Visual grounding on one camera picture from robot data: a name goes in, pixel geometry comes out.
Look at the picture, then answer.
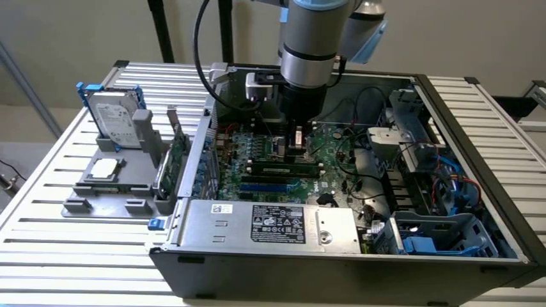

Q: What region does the blue expansion slot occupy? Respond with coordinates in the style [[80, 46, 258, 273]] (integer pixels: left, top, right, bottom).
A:
[[241, 182, 299, 193]]

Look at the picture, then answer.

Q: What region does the green graphics card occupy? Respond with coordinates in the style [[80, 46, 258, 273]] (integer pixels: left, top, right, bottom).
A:
[[154, 104, 191, 200]]

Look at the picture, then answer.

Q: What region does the metal clamp with cable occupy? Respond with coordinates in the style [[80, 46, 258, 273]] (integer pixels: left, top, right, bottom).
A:
[[0, 159, 27, 194]]

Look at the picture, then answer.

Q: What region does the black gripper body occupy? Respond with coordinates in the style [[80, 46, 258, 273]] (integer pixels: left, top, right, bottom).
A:
[[279, 82, 329, 128]]

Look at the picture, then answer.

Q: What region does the black looped wire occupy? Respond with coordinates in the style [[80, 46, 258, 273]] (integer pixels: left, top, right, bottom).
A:
[[351, 85, 389, 129]]

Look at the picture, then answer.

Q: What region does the grey metal pole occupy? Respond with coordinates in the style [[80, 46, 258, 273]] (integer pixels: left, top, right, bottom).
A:
[[0, 40, 64, 139]]

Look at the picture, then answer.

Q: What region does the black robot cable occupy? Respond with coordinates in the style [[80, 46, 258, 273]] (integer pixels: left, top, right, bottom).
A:
[[193, 0, 259, 112]]

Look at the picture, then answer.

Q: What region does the CPU socket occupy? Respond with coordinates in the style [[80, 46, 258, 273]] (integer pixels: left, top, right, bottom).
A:
[[265, 135, 293, 158]]

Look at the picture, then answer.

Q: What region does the black expansion slot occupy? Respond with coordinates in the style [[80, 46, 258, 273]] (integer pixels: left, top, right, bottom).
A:
[[238, 191, 297, 201]]

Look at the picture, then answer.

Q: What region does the black open PC case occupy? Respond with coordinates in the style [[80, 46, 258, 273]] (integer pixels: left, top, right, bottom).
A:
[[149, 61, 546, 301]]

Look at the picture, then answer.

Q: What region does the red wire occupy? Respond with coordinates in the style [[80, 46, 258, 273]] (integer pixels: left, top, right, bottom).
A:
[[460, 177, 482, 206]]

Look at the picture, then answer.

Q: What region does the grey parts rack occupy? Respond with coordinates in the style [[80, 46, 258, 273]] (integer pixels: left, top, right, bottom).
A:
[[60, 109, 190, 222]]

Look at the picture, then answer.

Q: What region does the metal disk bay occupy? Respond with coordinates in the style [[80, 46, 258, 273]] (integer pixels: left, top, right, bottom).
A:
[[385, 88, 448, 170]]

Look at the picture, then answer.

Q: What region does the aluminium frame profile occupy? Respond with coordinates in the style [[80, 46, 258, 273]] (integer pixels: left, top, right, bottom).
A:
[[517, 80, 546, 132]]

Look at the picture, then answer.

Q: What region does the green motherboard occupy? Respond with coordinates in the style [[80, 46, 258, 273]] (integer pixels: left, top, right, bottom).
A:
[[211, 123, 366, 207]]

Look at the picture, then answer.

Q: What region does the silver CPU chip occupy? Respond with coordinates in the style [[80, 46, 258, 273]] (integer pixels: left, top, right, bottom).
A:
[[91, 158, 119, 179]]

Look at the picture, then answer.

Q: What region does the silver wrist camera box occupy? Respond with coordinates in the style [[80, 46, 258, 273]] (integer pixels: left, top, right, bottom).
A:
[[245, 72, 283, 100]]

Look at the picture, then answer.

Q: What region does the blue disk caddy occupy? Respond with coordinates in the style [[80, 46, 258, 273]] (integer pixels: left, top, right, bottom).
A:
[[75, 81, 149, 152]]

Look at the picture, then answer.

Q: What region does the blue wire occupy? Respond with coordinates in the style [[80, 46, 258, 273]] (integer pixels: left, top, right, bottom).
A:
[[429, 152, 464, 182]]

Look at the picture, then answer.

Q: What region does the black stand post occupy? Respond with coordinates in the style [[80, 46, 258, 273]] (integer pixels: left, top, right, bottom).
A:
[[146, 0, 177, 64], [217, 0, 237, 65]]

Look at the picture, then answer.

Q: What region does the silver power supply unit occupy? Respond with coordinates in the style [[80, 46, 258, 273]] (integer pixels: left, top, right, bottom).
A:
[[175, 199, 365, 256]]

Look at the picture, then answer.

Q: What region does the grey drive unit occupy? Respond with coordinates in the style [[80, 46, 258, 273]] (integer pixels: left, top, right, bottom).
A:
[[366, 126, 407, 152]]

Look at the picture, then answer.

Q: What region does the blue-grey drive cage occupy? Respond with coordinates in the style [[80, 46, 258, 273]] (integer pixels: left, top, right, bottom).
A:
[[389, 210, 501, 257]]

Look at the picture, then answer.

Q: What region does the black RAM stick with label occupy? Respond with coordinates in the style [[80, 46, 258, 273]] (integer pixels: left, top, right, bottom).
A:
[[249, 161, 322, 173]]

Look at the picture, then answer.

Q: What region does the silver hard disk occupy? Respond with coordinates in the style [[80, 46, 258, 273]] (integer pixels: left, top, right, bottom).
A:
[[88, 91, 143, 149]]

